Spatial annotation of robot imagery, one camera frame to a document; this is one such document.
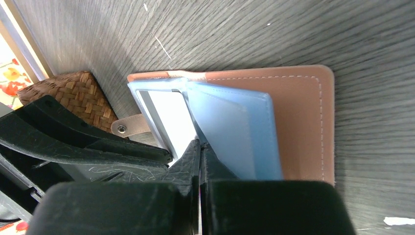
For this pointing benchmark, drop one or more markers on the brown woven basket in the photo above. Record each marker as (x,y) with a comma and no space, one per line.
(79,92)

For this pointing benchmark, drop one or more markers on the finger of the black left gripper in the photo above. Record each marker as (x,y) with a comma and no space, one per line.
(43,134)

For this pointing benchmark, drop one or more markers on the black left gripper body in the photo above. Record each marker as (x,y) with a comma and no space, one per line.
(24,181)

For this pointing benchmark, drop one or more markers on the white card with magnetic stripe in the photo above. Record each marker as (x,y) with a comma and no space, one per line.
(169,120)

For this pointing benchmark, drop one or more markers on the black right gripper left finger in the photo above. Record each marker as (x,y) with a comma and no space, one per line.
(166,206)

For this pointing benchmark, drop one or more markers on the orange floral cloth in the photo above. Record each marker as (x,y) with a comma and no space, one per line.
(12,79)

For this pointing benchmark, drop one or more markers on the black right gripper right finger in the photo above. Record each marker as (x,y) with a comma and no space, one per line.
(232,206)

